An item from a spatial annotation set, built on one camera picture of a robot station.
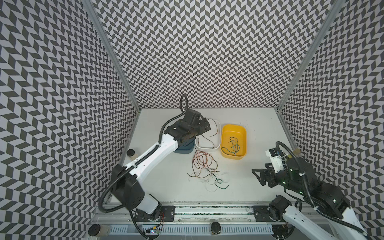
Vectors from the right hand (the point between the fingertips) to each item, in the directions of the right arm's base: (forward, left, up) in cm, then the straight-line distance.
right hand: (259, 167), depth 66 cm
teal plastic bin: (+7, +32, +10) cm, 34 cm away
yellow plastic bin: (+36, -2, -24) cm, 43 cm away
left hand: (+23, +24, +3) cm, 33 cm away
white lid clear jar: (-21, +69, -10) cm, 73 cm away
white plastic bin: (+29, +19, -22) cm, 41 cm away
